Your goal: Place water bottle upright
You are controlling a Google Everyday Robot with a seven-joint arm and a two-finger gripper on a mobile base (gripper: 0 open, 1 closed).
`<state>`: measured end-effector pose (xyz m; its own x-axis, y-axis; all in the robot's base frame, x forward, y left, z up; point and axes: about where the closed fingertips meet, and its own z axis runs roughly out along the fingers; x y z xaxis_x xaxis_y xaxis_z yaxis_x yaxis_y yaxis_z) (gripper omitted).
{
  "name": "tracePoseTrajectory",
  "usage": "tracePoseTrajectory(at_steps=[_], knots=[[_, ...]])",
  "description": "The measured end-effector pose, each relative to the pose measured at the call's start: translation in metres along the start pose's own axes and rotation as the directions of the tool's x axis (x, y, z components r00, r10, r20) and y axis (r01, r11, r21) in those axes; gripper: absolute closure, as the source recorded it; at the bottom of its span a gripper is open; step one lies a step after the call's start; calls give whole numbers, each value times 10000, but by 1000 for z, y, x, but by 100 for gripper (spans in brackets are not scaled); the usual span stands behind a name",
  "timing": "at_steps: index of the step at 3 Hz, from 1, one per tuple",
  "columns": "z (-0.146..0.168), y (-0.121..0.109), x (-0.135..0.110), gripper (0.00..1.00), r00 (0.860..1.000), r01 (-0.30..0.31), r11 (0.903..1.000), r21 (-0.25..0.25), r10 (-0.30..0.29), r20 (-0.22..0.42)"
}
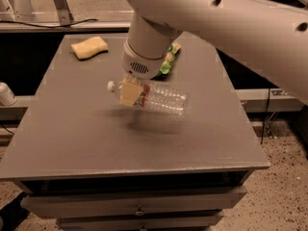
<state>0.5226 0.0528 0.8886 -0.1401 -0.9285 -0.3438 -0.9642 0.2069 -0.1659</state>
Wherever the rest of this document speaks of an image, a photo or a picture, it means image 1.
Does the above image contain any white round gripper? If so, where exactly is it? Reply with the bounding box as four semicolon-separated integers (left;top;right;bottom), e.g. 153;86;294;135
120;39;170;107

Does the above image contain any clear plastic water bottle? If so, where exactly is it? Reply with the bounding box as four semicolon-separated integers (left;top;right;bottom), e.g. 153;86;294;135
107;81;189;116

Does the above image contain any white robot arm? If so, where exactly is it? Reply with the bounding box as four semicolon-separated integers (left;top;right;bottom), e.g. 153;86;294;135
122;0;308;104

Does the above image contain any green snack bag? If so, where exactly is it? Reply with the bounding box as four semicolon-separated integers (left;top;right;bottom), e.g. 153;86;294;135
157;42;181;77

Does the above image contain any yellow sponge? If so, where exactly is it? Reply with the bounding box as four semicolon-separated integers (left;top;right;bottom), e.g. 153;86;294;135
71;37;109;60

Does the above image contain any grey wooden drawer cabinet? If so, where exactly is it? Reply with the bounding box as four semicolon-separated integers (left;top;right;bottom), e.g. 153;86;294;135
0;31;270;231

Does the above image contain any white cylindrical canister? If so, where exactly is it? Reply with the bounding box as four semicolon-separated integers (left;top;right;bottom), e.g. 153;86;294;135
0;82;17;106

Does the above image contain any upper grey drawer front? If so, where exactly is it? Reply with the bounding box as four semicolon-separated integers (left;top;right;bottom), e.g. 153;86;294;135
22;186;247;218

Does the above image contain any grey drawer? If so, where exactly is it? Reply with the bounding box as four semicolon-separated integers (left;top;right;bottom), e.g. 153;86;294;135
58;211;223;231
22;186;247;218

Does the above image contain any lower grey drawer front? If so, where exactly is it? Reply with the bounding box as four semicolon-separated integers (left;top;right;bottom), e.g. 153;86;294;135
58;211;223;231

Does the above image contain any aluminium frame rail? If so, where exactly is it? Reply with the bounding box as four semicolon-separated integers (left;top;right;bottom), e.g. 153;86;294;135
0;19;130;33

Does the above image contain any black cable on rail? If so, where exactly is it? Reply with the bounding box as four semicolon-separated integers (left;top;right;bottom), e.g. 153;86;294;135
0;17;100;29

